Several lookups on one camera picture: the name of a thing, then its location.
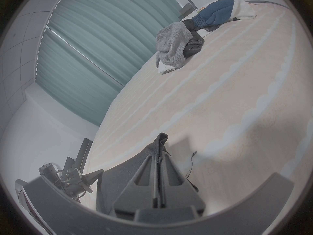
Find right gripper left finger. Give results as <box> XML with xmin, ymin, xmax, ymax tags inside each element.
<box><xmin>113</xmin><ymin>155</ymin><xmax>157</xmax><ymax>217</ymax></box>

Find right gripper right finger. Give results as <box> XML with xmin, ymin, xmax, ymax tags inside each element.
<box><xmin>159</xmin><ymin>153</ymin><xmax>205</xmax><ymax>216</ymax></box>

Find black shorts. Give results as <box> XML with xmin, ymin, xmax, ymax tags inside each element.
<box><xmin>97</xmin><ymin>132</ymin><xmax>199</xmax><ymax>216</ymax></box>

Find bed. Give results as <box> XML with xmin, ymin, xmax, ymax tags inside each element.
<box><xmin>86</xmin><ymin>0</ymin><xmax>313</xmax><ymax>220</ymax></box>

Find blue-green curtain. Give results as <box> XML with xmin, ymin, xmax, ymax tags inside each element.
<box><xmin>35</xmin><ymin>30</ymin><xmax>123</xmax><ymax>127</ymax></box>
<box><xmin>47</xmin><ymin>0</ymin><xmax>184</xmax><ymax>87</ymax></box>

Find white garment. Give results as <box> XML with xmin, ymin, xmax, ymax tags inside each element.
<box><xmin>196</xmin><ymin>0</ymin><xmax>257</xmax><ymax>21</ymax></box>
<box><xmin>158</xmin><ymin>58</ymin><xmax>178</xmax><ymax>74</ymax></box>

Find dark grey garment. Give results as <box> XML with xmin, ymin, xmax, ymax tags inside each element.
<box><xmin>182</xmin><ymin>18</ymin><xmax>205</xmax><ymax>59</ymax></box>

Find grey knit garment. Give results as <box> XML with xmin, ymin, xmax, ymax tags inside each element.
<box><xmin>156</xmin><ymin>21</ymin><xmax>194</xmax><ymax>69</ymax></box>

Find dark grey box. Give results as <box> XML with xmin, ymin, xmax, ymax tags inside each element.
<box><xmin>179</xmin><ymin>4</ymin><xmax>194</xmax><ymax>19</ymax></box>

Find blue knit garment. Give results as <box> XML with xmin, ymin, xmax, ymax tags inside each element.
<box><xmin>191</xmin><ymin>0</ymin><xmax>236</xmax><ymax>30</ymax></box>

